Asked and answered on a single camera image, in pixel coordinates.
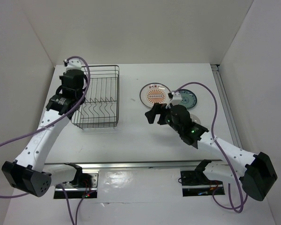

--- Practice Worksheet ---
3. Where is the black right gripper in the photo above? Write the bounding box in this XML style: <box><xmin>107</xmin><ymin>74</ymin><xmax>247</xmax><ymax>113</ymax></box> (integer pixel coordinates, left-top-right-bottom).
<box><xmin>145</xmin><ymin>103</ymin><xmax>182</xmax><ymax>134</ymax></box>

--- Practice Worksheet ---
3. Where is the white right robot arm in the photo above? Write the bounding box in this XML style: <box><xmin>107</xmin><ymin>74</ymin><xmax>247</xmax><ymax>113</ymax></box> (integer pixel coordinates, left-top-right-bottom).
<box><xmin>145</xmin><ymin>104</ymin><xmax>278</xmax><ymax>201</ymax></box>

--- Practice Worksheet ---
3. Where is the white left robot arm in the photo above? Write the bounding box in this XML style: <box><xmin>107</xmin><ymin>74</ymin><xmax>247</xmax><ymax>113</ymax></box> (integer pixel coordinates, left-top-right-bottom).
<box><xmin>1</xmin><ymin>69</ymin><xmax>88</xmax><ymax>197</ymax></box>

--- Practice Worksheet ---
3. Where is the small beige speckled dish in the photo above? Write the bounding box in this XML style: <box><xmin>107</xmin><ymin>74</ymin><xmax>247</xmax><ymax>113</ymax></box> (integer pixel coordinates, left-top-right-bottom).
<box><xmin>190</xmin><ymin>114</ymin><xmax>201</xmax><ymax>124</ymax></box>

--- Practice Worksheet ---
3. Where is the orange sunburst plate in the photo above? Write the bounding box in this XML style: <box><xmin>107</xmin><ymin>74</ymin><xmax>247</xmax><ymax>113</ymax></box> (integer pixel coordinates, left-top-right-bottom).
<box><xmin>139</xmin><ymin>82</ymin><xmax>170</xmax><ymax>108</ymax></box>

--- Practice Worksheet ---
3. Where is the small blue patterned plate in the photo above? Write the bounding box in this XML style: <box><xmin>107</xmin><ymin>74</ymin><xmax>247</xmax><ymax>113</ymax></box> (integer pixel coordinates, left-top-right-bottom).
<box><xmin>178</xmin><ymin>89</ymin><xmax>198</xmax><ymax>110</ymax></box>

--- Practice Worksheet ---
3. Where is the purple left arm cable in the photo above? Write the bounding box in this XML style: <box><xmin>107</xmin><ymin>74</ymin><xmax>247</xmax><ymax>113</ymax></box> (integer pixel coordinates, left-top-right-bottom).
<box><xmin>0</xmin><ymin>55</ymin><xmax>91</xmax><ymax>200</ymax></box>

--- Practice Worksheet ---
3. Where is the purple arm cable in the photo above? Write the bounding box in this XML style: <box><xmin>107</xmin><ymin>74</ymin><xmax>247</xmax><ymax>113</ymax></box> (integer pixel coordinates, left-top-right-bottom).
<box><xmin>170</xmin><ymin>82</ymin><xmax>249</xmax><ymax>213</ymax></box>
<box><xmin>0</xmin><ymin>55</ymin><xmax>91</xmax><ymax>200</ymax></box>

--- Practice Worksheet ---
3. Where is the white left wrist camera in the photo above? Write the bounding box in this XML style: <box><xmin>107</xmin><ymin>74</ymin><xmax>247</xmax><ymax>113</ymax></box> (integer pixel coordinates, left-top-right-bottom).
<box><xmin>64</xmin><ymin>59</ymin><xmax>82</xmax><ymax>71</ymax></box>

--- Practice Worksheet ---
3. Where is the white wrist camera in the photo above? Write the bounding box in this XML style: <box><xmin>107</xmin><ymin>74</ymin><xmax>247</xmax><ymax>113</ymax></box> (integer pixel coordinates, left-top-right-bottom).
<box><xmin>166</xmin><ymin>91</ymin><xmax>182</xmax><ymax>109</ymax></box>
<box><xmin>64</xmin><ymin>59</ymin><xmax>82</xmax><ymax>71</ymax></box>

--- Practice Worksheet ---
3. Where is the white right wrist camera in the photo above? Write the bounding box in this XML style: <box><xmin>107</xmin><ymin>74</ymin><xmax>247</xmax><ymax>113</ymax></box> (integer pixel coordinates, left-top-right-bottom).
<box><xmin>166</xmin><ymin>91</ymin><xmax>182</xmax><ymax>109</ymax></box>

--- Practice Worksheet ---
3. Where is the metal wire dish rack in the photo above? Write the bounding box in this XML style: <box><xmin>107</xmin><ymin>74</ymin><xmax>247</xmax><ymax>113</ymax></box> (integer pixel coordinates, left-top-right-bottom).
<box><xmin>71</xmin><ymin>65</ymin><xmax>120</xmax><ymax>129</ymax></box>

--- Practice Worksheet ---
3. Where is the aluminium front rail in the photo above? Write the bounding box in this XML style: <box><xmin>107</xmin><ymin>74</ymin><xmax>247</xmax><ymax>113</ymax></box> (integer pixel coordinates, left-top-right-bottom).
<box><xmin>41</xmin><ymin>160</ymin><xmax>202</xmax><ymax>171</ymax></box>

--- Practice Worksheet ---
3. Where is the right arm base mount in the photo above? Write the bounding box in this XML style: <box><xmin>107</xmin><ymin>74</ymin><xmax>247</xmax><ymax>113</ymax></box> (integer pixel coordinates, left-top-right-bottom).
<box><xmin>177</xmin><ymin>171</ymin><xmax>225</xmax><ymax>197</ymax></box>

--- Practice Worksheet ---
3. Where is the aluminium side rail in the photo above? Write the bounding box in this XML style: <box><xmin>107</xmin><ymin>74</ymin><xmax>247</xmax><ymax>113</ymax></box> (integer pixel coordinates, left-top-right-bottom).
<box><xmin>210</xmin><ymin>64</ymin><xmax>243</xmax><ymax>149</ymax></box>

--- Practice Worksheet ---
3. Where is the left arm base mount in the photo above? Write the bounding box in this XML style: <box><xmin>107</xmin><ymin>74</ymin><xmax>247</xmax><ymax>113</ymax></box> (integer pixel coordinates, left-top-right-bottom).
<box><xmin>61</xmin><ymin>170</ymin><xmax>99</xmax><ymax>199</ymax></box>

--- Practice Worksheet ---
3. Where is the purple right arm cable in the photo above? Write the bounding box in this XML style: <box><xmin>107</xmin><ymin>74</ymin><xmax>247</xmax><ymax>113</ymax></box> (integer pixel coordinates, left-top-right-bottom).
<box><xmin>170</xmin><ymin>82</ymin><xmax>249</xmax><ymax>213</ymax></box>

